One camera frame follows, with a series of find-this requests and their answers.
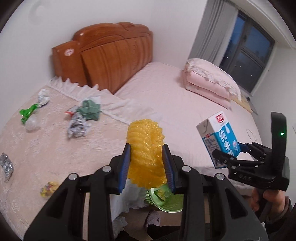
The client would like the white paper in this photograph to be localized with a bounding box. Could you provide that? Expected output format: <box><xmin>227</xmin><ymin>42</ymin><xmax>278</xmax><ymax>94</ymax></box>
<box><xmin>37</xmin><ymin>88</ymin><xmax>50</xmax><ymax>107</ymax></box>

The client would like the wooden bed side board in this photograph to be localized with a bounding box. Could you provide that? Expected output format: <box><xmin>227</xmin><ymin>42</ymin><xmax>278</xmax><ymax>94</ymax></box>
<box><xmin>232</xmin><ymin>94</ymin><xmax>253</xmax><ymax>114</ymax></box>

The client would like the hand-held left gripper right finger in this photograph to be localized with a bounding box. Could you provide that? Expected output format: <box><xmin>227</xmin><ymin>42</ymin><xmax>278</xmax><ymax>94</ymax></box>
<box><xmin>161</xmin><ymin>144</ymin><xmax>273</xmax><ymax>241</ymax></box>

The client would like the silver pill blister pack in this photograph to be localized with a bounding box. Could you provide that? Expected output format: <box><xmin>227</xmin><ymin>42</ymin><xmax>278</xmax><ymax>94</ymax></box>
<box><xmin>0</xmin><ymin>152</ymin><xmax>14</xmax><ymax>183</ymax></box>

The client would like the yellow green wrapper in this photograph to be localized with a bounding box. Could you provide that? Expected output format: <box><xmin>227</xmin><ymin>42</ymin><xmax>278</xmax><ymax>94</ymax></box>
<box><xmin>154</xmin><ymin>189</ymin><xmax>168</xmax><ymax>200</ymax></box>

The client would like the green plastic wrapper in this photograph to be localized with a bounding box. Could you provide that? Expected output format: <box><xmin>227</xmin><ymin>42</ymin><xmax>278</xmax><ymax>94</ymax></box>
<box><xmin>19</xmin><ymin>103</ymin><xmax>39</xmax><ymax>126</ymax></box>

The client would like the blue white milk carton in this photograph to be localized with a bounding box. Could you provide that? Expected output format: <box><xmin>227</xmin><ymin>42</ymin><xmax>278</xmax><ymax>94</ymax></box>
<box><xmin>196</xmin><ymin>111</ymin><xmax>242</xmax><ymax>169</ymax></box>

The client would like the red white wrapper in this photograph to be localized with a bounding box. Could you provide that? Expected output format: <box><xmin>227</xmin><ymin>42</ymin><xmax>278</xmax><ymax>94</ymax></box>
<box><xmin>65</xmin><ymin>105</ymin><xmax>80</xmax><ymax>120</ymax></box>

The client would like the crumpled green bag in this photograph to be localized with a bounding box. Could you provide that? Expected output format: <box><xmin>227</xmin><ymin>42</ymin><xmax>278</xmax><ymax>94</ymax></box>
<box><xmin>76</xmin><ymin>100</ymin><xmax>102</xmax><ymax>121</ymax></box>

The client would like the person's right forearm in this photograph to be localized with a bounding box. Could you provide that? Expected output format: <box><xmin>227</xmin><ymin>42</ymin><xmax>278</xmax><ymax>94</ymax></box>
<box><xmin>264</xmin><ymin>198</ymin><xmax>296</xmax><ymax>241</ymax></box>

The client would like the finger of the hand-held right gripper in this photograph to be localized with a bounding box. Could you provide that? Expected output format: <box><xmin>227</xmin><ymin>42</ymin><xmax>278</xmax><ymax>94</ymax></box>
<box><xmin>213</xmin><ymin>149</ymin><xmax>264</xmax><ymax>172</ymax></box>
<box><xmin>238</xmin><ymin>142</ymin><xmax>269</xmax><ymax>158</ymax></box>

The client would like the beige lace cloth with ruffle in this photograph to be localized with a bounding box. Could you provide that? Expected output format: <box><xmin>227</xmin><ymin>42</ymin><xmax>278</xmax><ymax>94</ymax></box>
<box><xmin>0</xmin><ymin>77</ymin><xmax>160</xmax><ymax>232</ymax></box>

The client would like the green plastic waste basket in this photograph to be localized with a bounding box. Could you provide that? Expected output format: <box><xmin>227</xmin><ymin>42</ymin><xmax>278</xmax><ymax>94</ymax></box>
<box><xmin>144</xmin><ymin>183</ymin><xmax>184</xmax><ymax>212</ymax></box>

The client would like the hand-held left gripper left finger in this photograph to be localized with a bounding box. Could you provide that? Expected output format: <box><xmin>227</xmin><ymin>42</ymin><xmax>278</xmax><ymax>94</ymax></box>
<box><xmin>23</xmin><ymin>143</ymin><xmax>132</xmax><ymax>241</ymax></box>

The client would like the pink folded quilt with pillow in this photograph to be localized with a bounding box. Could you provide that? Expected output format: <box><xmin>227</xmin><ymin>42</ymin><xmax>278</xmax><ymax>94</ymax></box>
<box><xmin>184</xmin><ymin>58</ymin><xmax>242</xmax><ymax>101</ymax></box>

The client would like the yellow snack wrapper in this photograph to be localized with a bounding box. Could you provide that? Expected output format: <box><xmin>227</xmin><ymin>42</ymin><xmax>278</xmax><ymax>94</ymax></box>
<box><xmin>40</xmin><ymin>181</ymin><xmax>60</xmax><ymax>198</ymax></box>

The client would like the crumpled silver foil bag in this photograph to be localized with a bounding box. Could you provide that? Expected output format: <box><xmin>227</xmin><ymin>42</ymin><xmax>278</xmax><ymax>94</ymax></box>
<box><xmin>68</xmin><ymin>113</ymin><xmax>92</xmax><ymax>139</ymax></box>

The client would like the bed with pink sheet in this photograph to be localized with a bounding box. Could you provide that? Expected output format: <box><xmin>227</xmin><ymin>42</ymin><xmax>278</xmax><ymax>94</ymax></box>
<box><xmin>113</xmin><ymin>61</ymin><xmax>263</xmax><ymax>169</ymax></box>

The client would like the grey fuzzy slipper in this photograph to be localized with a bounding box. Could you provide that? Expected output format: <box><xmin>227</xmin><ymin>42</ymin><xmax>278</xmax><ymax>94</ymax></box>
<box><xmin>144</xmin><ymin>211</ymin><xmax>161</xmax><ymax>232</ymax></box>

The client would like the grey curtain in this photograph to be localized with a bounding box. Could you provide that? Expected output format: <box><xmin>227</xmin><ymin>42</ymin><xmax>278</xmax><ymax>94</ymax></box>
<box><xmin>188</xmin><ymin>0</ymin><xmax>240</xmax><ymax>67</ymax></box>

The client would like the wooden headboard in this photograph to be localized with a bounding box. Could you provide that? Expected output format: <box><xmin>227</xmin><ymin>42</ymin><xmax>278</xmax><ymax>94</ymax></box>
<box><xmin>51</xmin><ymin>22</ymin><xmax>153</xmax><ymax>94</ymax></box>

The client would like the person's right hand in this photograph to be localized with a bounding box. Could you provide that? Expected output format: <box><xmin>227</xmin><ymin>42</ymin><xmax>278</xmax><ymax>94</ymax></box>
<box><xmin>251</xmin><ymin>188</ymin><xmax>287</xmax><ymax>212</ymax></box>

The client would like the dark window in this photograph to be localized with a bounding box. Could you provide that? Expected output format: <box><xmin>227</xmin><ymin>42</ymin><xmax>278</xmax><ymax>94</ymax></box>
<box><xmin>218</xmin><ymin>9</ymin><xmax>275</xmax><ymax>93</ymax></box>

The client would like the yellow foam fruit net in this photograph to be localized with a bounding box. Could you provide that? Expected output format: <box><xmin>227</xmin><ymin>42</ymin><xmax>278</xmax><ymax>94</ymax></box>
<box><xmin>127</xmin><ymin>119</ymin><xmax>167</xmax><ymax>189</ymax></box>

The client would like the clear plastic wrap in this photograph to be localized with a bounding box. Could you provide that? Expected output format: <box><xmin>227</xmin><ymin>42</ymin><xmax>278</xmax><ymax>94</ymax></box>
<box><xmin>24</xmin><ymin>115</ymin><xmax>41</xmax><ymax>131</ymax></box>

